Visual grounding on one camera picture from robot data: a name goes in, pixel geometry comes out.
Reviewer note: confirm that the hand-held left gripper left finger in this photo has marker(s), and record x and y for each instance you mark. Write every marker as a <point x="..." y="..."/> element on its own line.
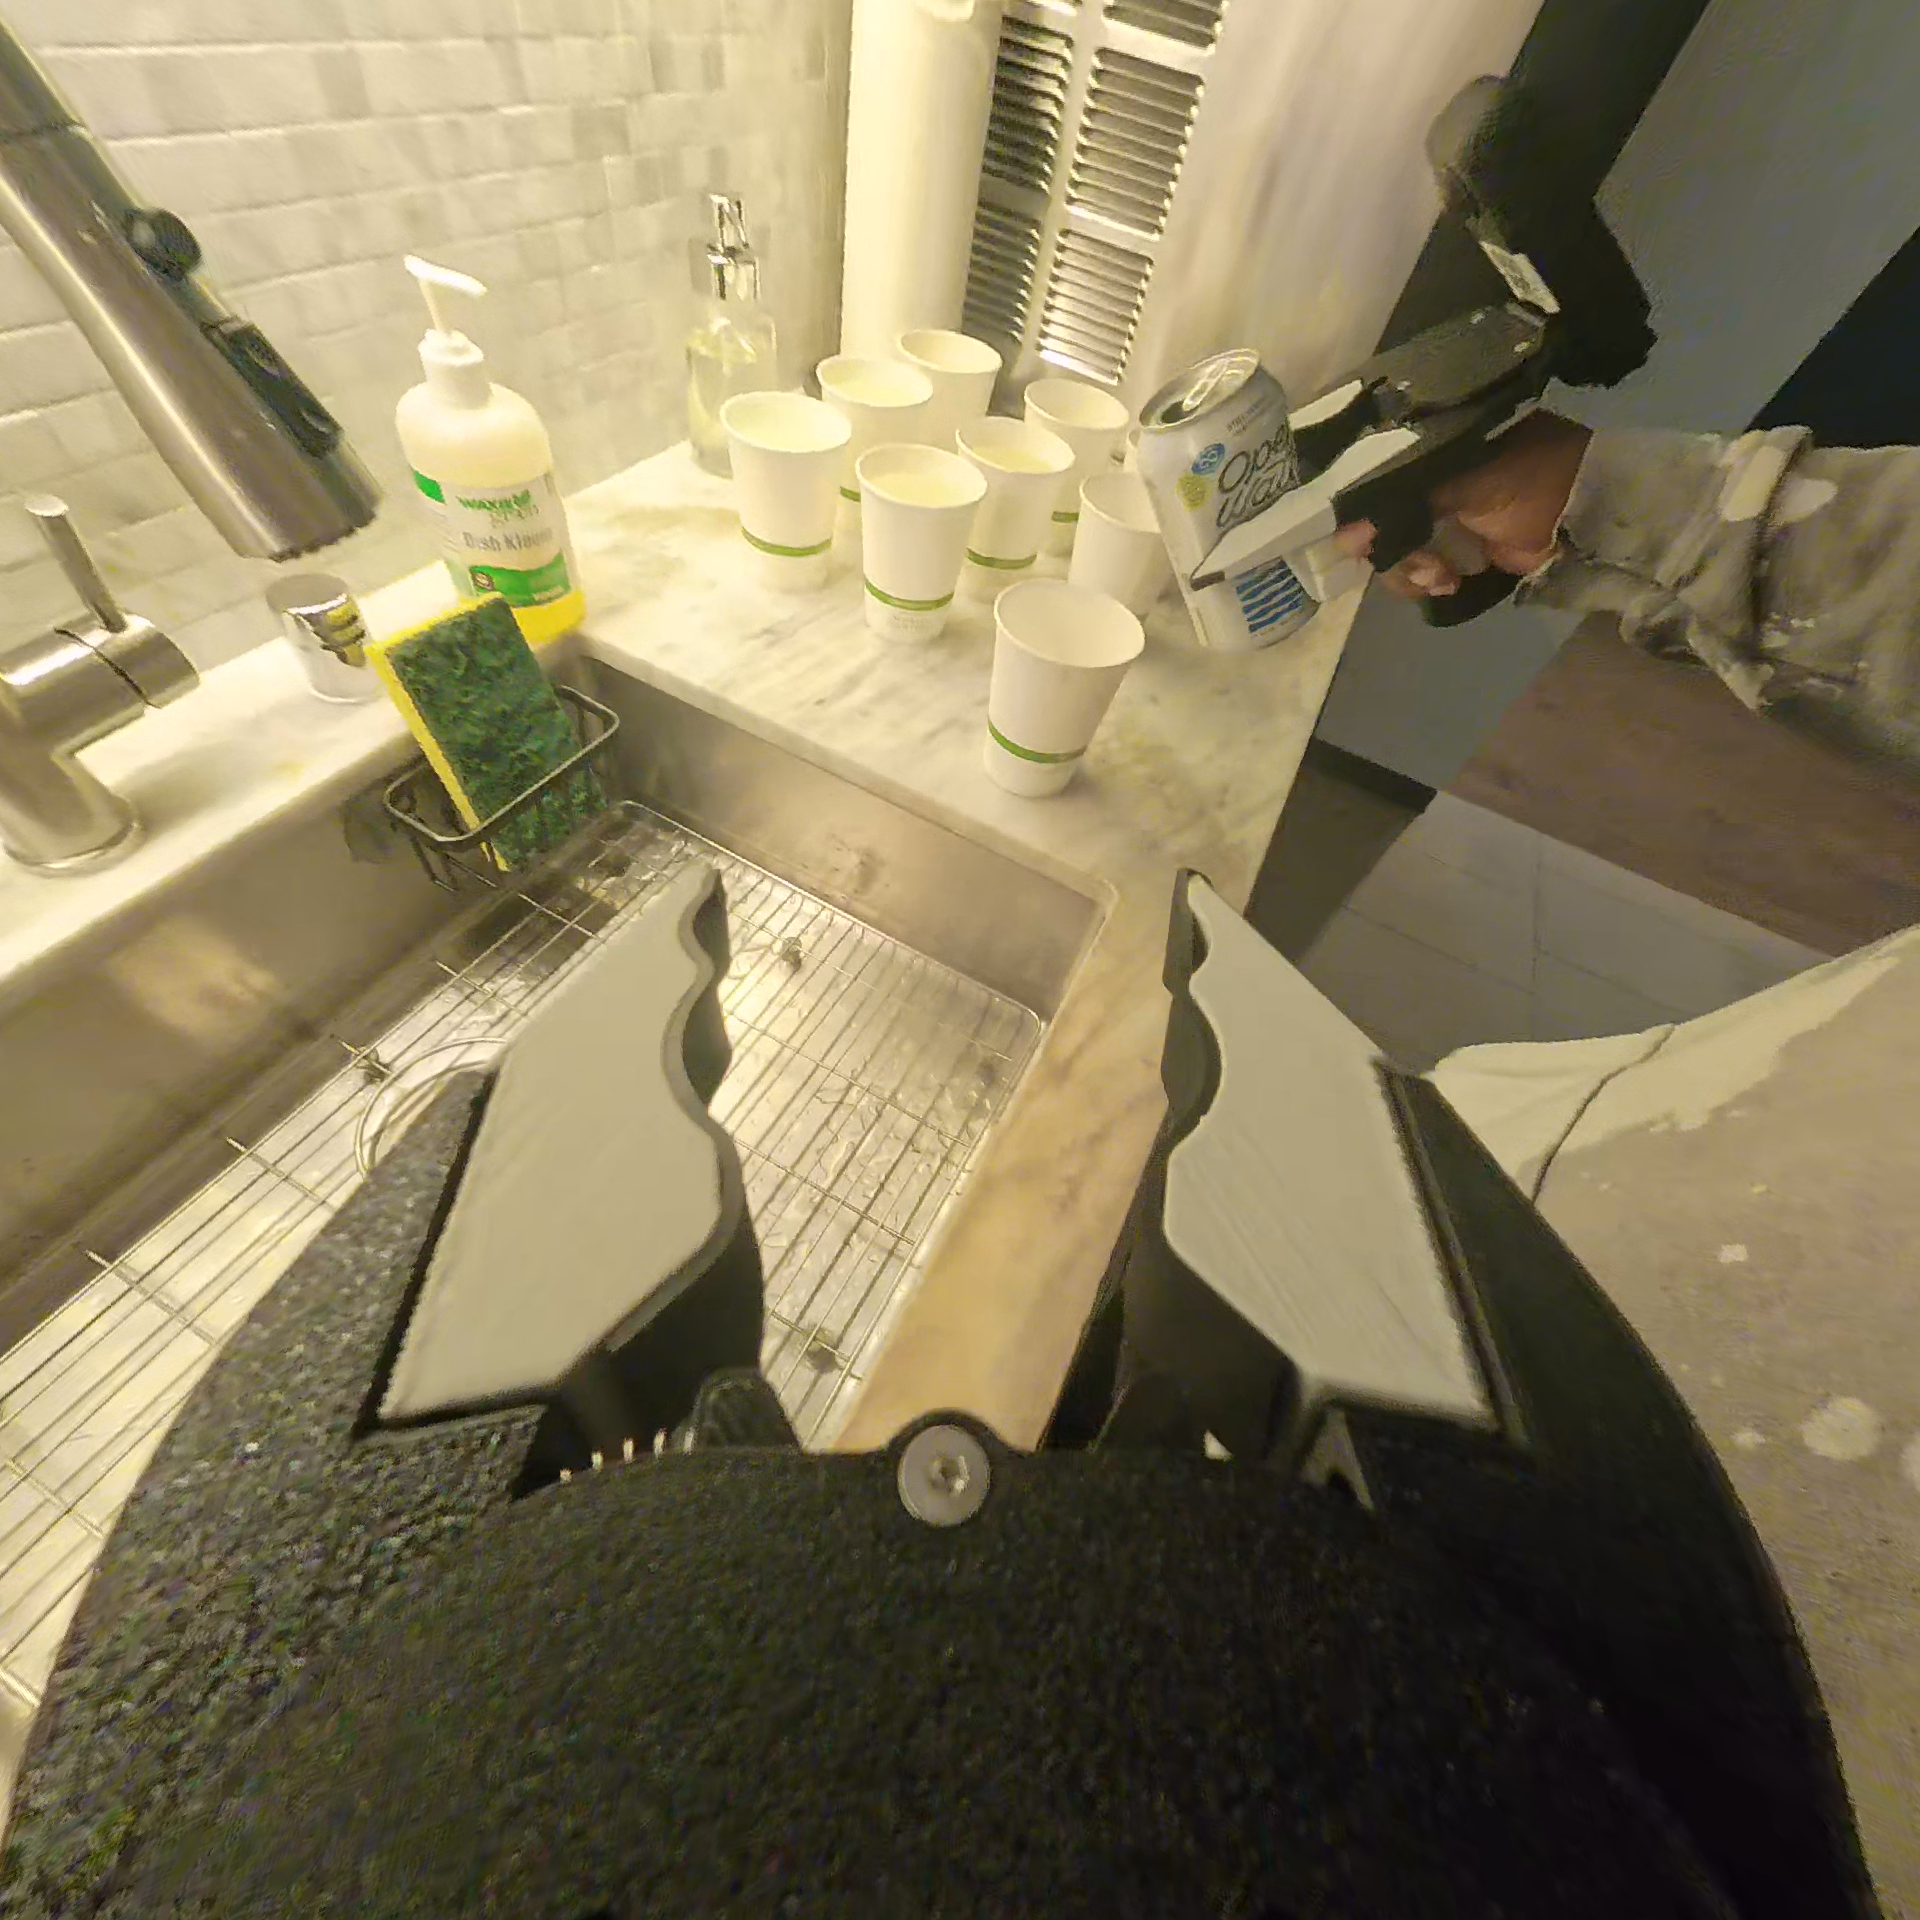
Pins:
<point x="585" y="1186"/>

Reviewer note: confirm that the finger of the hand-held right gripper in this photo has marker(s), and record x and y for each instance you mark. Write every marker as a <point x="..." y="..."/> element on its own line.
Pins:
<point x="1335" y="409"/>
<point x="1320" y="502"/>

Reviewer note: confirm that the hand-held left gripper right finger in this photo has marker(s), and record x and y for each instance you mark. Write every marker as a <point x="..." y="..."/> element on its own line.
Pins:
<point x="1320" y="1216"/>

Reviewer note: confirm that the silver drink can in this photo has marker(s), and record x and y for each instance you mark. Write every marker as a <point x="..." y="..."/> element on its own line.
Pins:
<point x="1216" y="480"/>

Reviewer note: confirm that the person's right forearm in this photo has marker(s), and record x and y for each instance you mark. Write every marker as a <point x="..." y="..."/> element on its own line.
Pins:
<point x="1726" y="542"/>

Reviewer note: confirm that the white marble desk countertop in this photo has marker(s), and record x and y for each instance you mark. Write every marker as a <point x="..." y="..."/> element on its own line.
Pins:
<point x="840" y="675"/>

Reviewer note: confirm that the person's right hand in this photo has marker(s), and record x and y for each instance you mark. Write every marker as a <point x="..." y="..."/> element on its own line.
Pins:
<point x="1500" y="497"/>

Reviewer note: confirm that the stainless steel ice machine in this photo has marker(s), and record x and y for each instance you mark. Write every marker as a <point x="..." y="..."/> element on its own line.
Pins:
<point x="1260" y="181"/>

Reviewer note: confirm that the group of white paper cups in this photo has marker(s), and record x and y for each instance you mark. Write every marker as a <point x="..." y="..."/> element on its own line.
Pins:
<point x="919" y="525"/>

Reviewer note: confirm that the stainless steel sink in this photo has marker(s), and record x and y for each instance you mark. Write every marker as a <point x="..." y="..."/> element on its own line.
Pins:
<point x="902" y="886"/>

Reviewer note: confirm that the green and yellow sponge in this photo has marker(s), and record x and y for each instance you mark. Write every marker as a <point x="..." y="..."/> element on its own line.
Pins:
<point x="487" y="721"/>

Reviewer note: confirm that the wrapped sleeve of paper cups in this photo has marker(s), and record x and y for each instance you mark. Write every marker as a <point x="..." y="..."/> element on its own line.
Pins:
<point x="914" y="181"/>

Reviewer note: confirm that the clear glass soap dispenser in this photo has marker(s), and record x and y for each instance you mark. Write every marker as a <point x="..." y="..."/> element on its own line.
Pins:
<point x="733" y="360"/>

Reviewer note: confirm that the chrome sink cap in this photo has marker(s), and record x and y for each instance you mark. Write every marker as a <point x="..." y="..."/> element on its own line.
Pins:
<point x="319" y="638"/>

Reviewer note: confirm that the dish soap pump bottle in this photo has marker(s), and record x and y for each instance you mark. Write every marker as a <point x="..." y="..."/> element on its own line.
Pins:
<point x="487" y="480"/>

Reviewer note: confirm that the stainless steel faucet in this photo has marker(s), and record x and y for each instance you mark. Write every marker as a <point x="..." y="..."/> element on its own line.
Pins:
<point x="180" y="376"/>

